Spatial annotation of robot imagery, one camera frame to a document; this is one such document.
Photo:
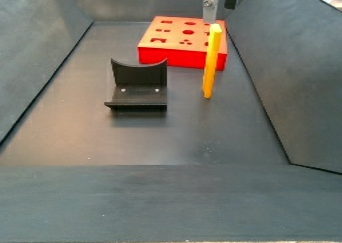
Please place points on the black curved fixture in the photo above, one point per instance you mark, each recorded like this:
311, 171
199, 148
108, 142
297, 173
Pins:
140, 85

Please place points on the yellow square-circle peg object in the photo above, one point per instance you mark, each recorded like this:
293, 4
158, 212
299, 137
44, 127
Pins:
211, 60

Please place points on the red shape-sorter block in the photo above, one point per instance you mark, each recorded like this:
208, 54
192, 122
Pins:
176, 39

